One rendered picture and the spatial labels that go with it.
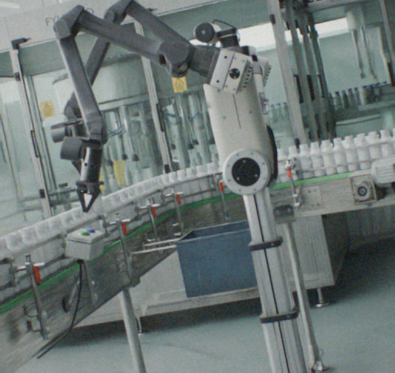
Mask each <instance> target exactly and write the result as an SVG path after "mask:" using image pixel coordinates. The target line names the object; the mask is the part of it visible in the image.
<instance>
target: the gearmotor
mask: <svg viewBox="0 0 395 373"><path fill-rule="evenodd" d="M348 179H349V186H350V191H351V195H352V199H353V203H354V205H361V204H363V205H364V207H365V208H368V207H369V206H370V203H373V202H378V201H379V200H381V199H384V197H383V187H390V186H391V187H393V193H394V198H395V157H391V158H386V159H382V160H376V161H374V162H373V164H372V169H366V170H361V171H356V172H353V173H350V175H349V176H348Z"/></svg>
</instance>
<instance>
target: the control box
mask: <svg viewBox="0 0 395 373"><path fill-rule="evenodd" d="M80 231H86V229H80V230H77V231H75V232H73V233H71V234H69V235H68V236H67V241H66V254H65V256H70V257H74V258H78V260H77V263H78V264H79V272H78V274H77V276H76V280H75V283H74V284H73V288H72V289H71V292H70V294H69V295H68V296H66V297H64V298H63V299H64V303H65V306H66V309H67V313H69V312H70V311H71V310H73V304H72V299H73V295H74V293H75V292H76V288H77V286H78V284H79V294H78V300H77V304H76V309H75V313H74V316H73V321H72V323H71V326H70V328H69V330H68V332H67V334H66V335H65V336H63V337H62V338H61V339H60V340H58V341H57V342H56V343H55V344H54V345H53V346H51V347H50V348H49V349H47V350H46V351H44V352H42V354H41V355H40V356H38V357H37V359H40V358H41V357H42V356H43V355H44V354H47V352H48V351H50V350H51V349H52V348H54V347H55V346H56V345H57V344H58V343H59V342H60V341H62V340H63V339H65V338H66V337H67V336H68V335H69V332H70V331H71V329H72V327H73V324H74V321H75V319H76V312H77V310H78V306H79V299H80V294H81V287H82V273H83V260H84V259H87V260H90V259H92V258H93V257H95V256H98V255H99V254H101V253H103V246H104V239H105V232H100V231H95V232H89V231H87V232H89V235H84V234H80V233H79V232H80Z"/></svg>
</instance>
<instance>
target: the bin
mask: <svg viewBox="0 0 395 373"><path fill-rule="evenodd" d="M176 240H177V241H176ZM172 241H176V242H174V244H175V246H167V247H163V248H158V249H149V250H146V249H145V246H154V245H158V244H163V243H167V242H172ZM251 241H253V240H252V236H251V233H250V228H249V224H248V220H244V221H240V222H231V223H226V224H222V225H217V226H213V227H208V228H204V229H195V230H191V231H190V232H189V233H188V234H185V235H184V236H182V237H181V238H179V239H171V240H165V241H161V242H157V243H152V244H147V245H144V242H143V243H142V247H143V251H140V252H135V253H132V252H131V251H129V252H128V253H129V257H131V262H132V261H133V257H132V255H133V254H138V253H146V252H151V251H157V250H161V249H169V248H174V247H177V254H178V259H179V264H180V267H181V274H182V279H183V283H184V289H179V290H171V291H165V292H160V293H154V301H155V302H154V303H145V304H141V310H142V314H143V316H144V314H145V311H146V309H147V305H149V304H155V305H157V303H164V302H170V301H175V300H183V299H189V298H194V297H203V296H208V295H213V293H223V292H228V291H233V290H242V289H247V288H252V287H258V282H257V278H256V273H255V266H254V262H253V257H252V253H251V251H249V250H248V245H249V244H250V243H251ZM180 290H186V294H187V297H183V298H178V299H173V300H164V301H159V302H158V300H159V297H160V294H161V293H170V292H175V291H180Z"/></svg>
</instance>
